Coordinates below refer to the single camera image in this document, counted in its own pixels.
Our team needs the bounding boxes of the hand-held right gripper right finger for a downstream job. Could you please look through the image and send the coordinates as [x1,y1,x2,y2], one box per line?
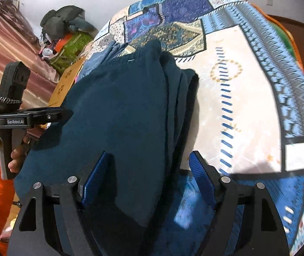
[189,151,291,256]

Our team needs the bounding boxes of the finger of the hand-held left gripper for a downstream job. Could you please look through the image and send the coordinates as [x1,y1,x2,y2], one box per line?
[21,107,74,125]

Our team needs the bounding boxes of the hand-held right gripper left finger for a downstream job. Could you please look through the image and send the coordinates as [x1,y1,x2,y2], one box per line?
[6,151,112,256]

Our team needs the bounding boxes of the dark teal pants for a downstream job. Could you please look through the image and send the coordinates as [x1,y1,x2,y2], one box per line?
[13,39,200,256]

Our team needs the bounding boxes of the person's left hand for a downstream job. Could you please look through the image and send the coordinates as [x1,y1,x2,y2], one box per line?
[9,135,32,174]

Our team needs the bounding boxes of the wooden lap table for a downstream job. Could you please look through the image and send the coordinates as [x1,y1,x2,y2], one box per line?
[47,56,87,110]

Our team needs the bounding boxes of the pink striped curtain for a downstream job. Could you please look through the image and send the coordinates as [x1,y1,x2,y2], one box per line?
[0,0,59,150]

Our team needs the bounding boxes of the orange box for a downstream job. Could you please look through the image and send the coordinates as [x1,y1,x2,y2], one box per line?
[54,33,74,53]

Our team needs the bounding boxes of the green patterned storage bag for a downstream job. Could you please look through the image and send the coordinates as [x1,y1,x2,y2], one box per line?
[49,32,94,72]

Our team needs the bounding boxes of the blue jeans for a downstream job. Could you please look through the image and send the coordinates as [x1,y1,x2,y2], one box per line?
[76,41,131,84]

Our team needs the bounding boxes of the pile of dark jackets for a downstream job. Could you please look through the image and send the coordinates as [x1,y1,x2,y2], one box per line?
[40,5,86,36]

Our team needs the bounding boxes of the grey blue garment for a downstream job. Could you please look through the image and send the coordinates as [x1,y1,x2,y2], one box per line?
[70,16,97,33]

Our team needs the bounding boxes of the patchwork printed blanket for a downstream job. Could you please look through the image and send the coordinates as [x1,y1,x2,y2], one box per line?
[74,0,304,256]

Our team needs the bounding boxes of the orange green bed sheet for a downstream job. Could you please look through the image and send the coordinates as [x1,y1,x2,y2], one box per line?
[264,13,304,73]

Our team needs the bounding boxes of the braided black white cord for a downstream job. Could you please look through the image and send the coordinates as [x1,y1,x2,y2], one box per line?
[0,96,23,105]

